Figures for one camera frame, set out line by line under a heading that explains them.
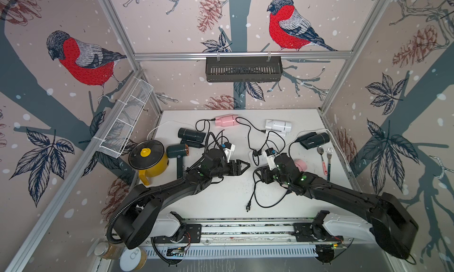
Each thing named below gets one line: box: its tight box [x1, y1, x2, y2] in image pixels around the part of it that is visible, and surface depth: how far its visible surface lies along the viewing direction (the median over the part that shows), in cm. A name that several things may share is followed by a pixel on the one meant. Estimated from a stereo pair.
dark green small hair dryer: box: [177, 127, 206, 149], surface depth 105 cm
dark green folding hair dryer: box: [294, 131, 331, 150], surface depth 102 cm
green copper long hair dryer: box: [166, 143, 190, 180], surface depth 97 cm
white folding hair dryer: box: [264, 119, 293, 137], surface depth 109 cm
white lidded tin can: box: [119, 246, 148, 272], surface depth 66 cm
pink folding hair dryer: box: [214, 114, 239, 128], surface depth 112 cm
